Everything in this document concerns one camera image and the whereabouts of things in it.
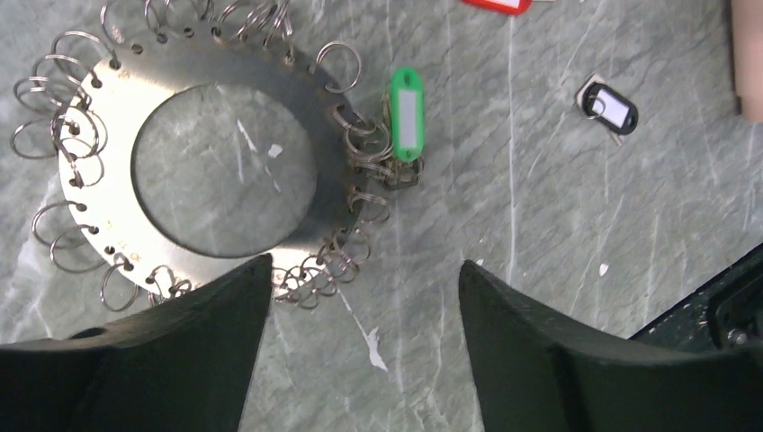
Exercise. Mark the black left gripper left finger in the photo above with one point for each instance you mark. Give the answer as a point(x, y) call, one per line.
point(184, 365)

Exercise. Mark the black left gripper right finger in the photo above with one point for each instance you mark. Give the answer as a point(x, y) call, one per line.
point(536, 369)

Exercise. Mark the metal disc with keyrings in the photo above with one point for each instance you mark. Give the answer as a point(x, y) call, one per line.
point(153, 140)

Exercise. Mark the black tag on key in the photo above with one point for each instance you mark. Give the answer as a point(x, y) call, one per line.
point(621, 115)

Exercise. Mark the green key tag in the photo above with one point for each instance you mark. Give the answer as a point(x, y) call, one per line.
point(407, 119)

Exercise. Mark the red key tag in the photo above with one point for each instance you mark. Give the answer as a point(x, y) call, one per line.
point(508, 7)

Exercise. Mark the pink toy microphone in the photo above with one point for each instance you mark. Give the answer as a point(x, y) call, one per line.
point(747, 56)

